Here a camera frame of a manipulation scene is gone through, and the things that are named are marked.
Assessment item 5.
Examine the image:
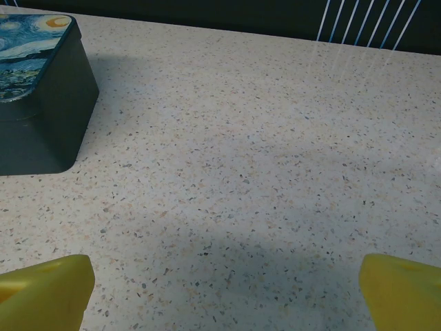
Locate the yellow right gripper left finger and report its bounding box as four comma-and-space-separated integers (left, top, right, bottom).
0, 254, 96, 331

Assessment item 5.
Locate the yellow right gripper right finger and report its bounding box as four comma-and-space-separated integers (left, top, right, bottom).
358, 253, 441, 331

